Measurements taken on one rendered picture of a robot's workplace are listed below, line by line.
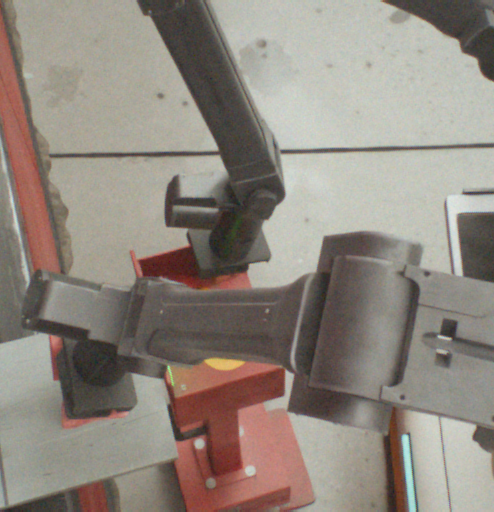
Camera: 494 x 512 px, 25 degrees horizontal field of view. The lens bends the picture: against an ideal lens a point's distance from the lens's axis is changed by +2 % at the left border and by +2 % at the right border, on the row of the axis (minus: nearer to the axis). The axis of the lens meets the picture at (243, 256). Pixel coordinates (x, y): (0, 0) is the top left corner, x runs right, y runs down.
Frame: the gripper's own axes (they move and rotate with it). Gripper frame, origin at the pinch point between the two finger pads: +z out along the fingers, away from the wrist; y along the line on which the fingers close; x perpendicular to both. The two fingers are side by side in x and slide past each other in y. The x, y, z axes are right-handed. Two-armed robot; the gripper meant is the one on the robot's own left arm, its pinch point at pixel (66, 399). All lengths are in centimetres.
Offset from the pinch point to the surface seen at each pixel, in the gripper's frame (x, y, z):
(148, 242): 64, -72, 82
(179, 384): 23.4, -8.2, 15.9
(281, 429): 78, -23, 73
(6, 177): 5.0, -39.4, 15.4
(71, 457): 1.0, 5.0, 3.5
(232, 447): 56, -14, 57
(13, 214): 4.9, -33.6, 15.4
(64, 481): 0.0, 7.3, 4.1
